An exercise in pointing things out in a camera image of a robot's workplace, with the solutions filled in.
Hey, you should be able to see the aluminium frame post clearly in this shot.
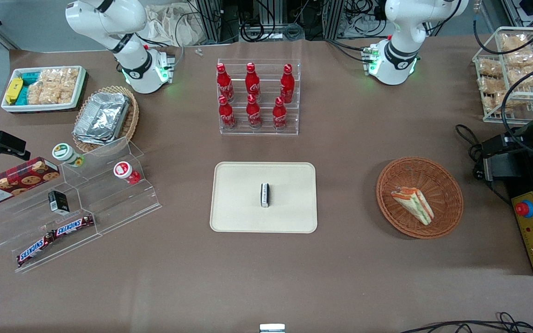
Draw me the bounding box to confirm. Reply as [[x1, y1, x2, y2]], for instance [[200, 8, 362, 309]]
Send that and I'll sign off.
[[197, 0, 223, 44], [324, 0, 345, 40]]

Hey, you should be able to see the clear acrylic bottle rack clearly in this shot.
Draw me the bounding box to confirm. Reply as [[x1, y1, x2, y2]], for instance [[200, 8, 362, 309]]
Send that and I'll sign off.
[[217, 58, 301, 136]]

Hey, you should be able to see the grey black power box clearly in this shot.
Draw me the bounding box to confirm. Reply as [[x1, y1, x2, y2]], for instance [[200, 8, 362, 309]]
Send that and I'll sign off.
[[483, 155, 524, 183]]

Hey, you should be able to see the small black box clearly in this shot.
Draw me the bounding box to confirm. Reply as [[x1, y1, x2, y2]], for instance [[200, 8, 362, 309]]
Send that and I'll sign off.
[[48, 190, 70, 215]]

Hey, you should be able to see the light oval wicker basket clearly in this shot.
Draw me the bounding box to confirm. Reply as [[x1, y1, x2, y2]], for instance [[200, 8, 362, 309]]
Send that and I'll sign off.
[[72, 86, 140, 154]]

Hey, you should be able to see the aluminium foil container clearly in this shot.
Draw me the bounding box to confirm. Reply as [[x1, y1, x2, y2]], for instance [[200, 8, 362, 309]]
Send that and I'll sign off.
[[73, 92, 131, 147]]

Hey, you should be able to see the red cola bottle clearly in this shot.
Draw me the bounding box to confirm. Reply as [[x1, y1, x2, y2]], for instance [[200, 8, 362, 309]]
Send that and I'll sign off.
[[280, 64, 296, 104], [246, 94, 263, 129], [273, 97, 289, 131], [218, 96, 237, 130], [245, 62, 261, 100], [216, 63, 235, 103]]

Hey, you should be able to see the beige cloth bag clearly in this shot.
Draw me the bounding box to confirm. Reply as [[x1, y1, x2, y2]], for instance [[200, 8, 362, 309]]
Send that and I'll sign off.
[[145, 4, 211, 47]]

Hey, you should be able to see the red tartan cookie box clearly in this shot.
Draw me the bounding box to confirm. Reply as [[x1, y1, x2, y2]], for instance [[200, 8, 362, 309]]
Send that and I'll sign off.
[[0, 157, 61, 208]]

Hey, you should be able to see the cream plastic tray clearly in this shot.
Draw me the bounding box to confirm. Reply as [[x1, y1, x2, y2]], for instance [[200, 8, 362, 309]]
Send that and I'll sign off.
[[210, 161, 318, 234]]

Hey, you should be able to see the yellow snack packet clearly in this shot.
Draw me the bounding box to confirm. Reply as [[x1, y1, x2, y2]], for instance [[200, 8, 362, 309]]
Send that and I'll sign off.
[[5, 77, 24, 105]]

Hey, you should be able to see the white plastic bin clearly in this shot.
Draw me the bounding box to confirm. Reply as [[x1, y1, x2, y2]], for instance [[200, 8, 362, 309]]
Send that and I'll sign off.
[[1, 66, 87, 113]]

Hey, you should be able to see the brown round wicker basket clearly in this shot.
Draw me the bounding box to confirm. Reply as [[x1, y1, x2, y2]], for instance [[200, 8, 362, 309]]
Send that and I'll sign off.
[[376, 157, 464, 240]]

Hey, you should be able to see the red lid yogurt cup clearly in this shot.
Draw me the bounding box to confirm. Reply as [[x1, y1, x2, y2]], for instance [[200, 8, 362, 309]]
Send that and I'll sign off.
[[113, 161, 142, 185]]

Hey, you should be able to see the Snickers chocolate bar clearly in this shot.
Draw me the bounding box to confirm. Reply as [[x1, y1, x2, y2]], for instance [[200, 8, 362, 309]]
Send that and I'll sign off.
[[16, 231, 57, 268], [54, 215, 95, 238]]

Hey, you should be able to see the green lid yogurt cup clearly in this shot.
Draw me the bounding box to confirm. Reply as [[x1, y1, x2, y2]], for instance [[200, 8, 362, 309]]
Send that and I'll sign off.
[[52, 143, 85, 167]]

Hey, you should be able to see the triangular sandwich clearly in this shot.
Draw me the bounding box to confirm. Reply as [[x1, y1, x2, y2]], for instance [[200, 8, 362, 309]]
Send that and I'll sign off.
[[390, 186, 435, 226]]

